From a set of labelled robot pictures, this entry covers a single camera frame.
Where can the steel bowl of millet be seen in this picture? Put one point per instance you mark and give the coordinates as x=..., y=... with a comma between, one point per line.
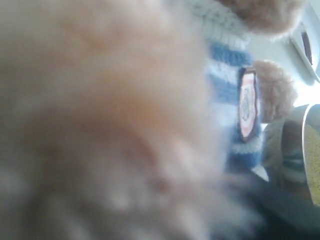
x=291, y=154

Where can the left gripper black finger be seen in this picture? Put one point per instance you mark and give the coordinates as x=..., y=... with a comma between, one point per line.
x=283, y=216

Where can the teddy bear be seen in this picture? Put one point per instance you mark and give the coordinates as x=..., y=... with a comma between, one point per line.
x=118, y=117

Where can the white rectangular plastic tray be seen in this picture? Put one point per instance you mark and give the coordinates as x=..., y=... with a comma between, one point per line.
x=306, y=41

